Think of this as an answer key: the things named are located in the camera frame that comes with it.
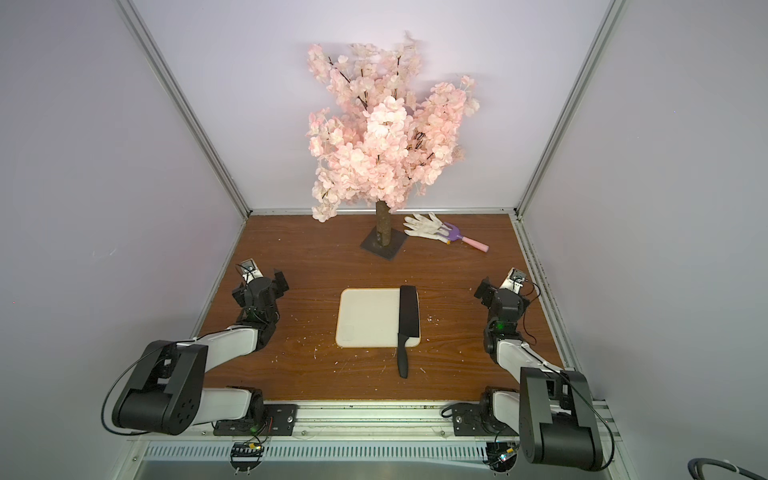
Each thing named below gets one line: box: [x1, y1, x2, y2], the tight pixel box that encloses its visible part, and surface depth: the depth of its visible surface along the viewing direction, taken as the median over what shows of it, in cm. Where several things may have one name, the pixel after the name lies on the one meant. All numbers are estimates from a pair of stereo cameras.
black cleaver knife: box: [397, 285, 420, 379], surface depth 91 cm
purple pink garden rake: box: [443, 222, 490, 253], surface depth 112 cm
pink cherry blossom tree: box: [306, 32, 479, 260], surface depth 73 cm
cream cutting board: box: [335, 288, 421, 348], surface depth 94 cm
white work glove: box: [403, 212, 452, 245], surface depth 116 cm
